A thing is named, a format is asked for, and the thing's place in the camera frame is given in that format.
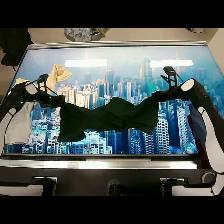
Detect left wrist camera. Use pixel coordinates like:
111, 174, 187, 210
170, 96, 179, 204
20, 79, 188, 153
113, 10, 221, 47
34, 73, 58, 96

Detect beige garment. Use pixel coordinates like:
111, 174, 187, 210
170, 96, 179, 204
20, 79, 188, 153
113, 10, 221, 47
45, 63, 74, 93

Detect black garment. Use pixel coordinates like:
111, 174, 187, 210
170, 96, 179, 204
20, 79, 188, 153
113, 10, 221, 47
0, 27, 35, 68

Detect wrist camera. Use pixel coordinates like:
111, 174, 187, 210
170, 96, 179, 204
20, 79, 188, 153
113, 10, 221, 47
160, 65, 183, 90
34, 73, 58, 96

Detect dark green garment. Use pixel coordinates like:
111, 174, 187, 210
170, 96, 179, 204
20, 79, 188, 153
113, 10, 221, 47
34, 91, 162, 143

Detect grey patterned garment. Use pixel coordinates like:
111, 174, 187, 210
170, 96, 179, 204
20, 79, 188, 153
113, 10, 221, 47
63, 27, 110, 43

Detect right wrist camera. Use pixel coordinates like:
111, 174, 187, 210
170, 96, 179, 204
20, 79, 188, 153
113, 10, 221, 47
160, 65, 183, 90

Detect white garment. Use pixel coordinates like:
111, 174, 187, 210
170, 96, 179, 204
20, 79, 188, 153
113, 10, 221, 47
4, 101, 36, 146

